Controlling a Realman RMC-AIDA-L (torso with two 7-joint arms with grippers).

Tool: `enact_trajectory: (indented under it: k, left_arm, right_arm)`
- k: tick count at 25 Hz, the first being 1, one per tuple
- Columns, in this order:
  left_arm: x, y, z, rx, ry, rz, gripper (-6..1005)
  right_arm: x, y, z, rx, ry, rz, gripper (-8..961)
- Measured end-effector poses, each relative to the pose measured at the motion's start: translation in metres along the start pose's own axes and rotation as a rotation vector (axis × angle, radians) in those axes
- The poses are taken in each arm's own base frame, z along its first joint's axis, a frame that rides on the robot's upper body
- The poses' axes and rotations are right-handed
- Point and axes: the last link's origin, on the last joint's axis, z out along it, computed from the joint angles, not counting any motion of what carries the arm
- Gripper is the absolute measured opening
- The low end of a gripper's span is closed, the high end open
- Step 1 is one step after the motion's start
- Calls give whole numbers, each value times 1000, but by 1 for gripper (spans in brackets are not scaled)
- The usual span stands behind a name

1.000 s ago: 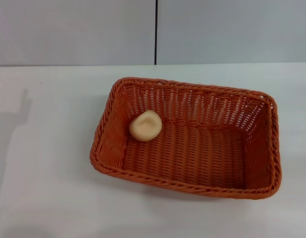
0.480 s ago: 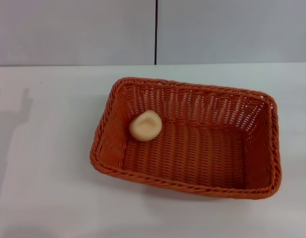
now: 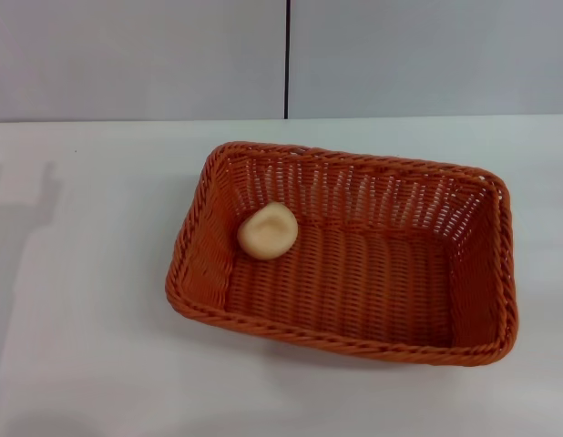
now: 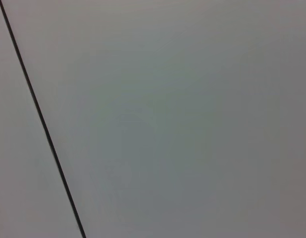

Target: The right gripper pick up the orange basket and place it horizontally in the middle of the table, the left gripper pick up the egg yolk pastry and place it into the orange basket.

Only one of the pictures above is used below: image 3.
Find beige bread roll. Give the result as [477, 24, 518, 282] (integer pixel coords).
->
[237, 201, 299, 261]

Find orange woven plastic basket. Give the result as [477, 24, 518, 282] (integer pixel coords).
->
[164, 140, 522, 369]

